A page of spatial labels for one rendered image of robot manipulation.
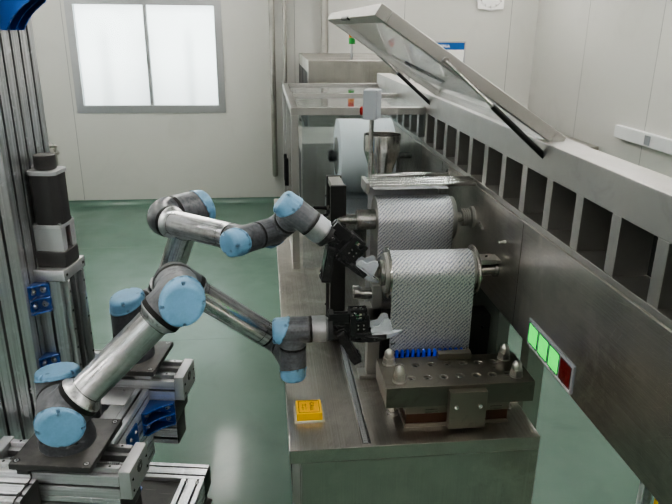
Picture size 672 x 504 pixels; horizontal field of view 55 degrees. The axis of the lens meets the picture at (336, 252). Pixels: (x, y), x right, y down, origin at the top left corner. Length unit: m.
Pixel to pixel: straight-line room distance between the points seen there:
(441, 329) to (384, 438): 0.36
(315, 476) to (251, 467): 1.39
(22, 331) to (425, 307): 1.15
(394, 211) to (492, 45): 5.73
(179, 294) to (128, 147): 5.89
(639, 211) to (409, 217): 0.88
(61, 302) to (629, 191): 1.51
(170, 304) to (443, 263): 0.75
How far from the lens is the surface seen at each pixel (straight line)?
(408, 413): 1.76
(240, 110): 7.24
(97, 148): 7.52
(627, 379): 1.33
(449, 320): 1.87
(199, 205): 2.06
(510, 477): 1.88
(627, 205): 1.30
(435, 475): 1.81
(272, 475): 3.07
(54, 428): 1.74
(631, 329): 1.30
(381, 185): 2.00
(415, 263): 1.79
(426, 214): 2.00
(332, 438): 1.73
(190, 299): 1.62
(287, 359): 1.81
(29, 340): 2.04
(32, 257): 2.01
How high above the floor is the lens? 1.91
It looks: 19 degrees down
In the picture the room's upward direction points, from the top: 1 degrees clockwise
